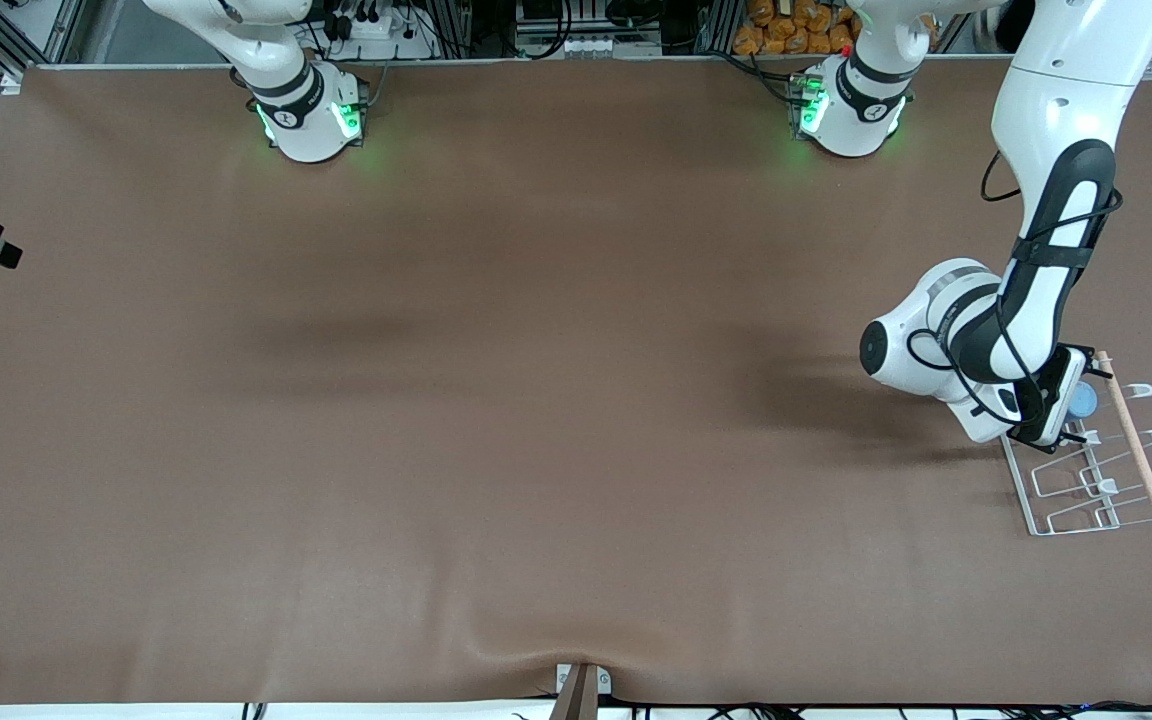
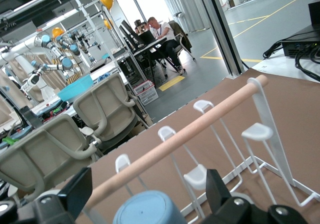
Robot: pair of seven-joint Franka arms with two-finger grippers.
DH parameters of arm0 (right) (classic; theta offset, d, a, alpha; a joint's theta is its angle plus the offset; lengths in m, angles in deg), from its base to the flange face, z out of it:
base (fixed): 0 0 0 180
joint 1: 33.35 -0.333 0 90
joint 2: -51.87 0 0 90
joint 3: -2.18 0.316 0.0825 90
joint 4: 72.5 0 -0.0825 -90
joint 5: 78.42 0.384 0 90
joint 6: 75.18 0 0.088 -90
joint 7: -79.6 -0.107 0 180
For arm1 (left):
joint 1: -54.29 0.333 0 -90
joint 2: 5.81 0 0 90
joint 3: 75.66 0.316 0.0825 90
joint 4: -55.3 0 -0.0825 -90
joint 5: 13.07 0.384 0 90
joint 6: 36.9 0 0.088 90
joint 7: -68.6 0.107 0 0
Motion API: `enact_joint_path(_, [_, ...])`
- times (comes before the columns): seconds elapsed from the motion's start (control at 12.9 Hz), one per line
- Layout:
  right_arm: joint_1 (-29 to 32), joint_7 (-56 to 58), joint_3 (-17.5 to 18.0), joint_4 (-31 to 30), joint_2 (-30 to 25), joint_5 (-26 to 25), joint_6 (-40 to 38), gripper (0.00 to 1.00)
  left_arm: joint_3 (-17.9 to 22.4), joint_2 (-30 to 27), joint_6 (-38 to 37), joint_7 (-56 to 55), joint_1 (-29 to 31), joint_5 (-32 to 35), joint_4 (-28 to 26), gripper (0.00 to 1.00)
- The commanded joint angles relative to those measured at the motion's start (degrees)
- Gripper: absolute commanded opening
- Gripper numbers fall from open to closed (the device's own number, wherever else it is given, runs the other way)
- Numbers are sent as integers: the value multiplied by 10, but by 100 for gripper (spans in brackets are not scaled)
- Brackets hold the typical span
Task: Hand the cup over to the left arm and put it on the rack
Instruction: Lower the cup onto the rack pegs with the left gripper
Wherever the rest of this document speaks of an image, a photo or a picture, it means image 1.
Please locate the blue plastic cup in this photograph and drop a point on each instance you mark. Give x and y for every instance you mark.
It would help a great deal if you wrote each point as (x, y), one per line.
(1083, 402)

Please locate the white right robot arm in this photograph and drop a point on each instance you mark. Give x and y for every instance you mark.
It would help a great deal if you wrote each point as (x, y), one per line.
(311, 120)

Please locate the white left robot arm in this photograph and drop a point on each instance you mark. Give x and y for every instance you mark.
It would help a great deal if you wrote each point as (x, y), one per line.
(1056, 100)

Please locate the orange snack bags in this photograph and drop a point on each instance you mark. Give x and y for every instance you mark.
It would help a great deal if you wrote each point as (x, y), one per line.
(786, 35)

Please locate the white power strip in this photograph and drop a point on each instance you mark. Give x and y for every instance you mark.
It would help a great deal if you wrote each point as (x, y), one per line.
(376, 28)

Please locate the white connector block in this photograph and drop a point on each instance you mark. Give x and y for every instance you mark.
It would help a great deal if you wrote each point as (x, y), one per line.
(591, 46)

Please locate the aluminium profile bar with bracket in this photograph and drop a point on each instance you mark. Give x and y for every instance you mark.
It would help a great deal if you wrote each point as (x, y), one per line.
(581, 695)

